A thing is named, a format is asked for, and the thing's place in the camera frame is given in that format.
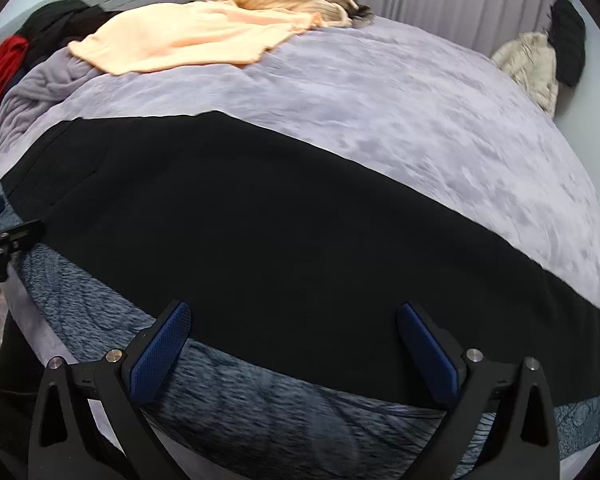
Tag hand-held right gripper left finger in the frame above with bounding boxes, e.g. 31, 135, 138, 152
27, 301, 193, 480

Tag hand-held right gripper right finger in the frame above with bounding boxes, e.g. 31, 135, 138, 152
397, 301, 561, 480

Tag black pants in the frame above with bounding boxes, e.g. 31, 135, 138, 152
2, 110, 600, 411

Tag red cloth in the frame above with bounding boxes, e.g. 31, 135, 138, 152
0, 35, 32, 147

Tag black clothing pile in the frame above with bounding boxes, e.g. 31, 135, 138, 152
22, 0, 127, 57

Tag lavender plush blanket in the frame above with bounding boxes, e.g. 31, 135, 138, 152
0, 14, 600, 461

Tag peach cloth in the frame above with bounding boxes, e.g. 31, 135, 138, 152
67, 0, 326, 76

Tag beige puffer jacket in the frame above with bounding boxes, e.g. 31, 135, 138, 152
490, 31, 561, 117

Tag black hanging jacket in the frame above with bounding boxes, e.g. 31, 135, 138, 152
547, 0, 587, 88

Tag dark grey garment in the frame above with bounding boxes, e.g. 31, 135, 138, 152
347, 4, 378, 28

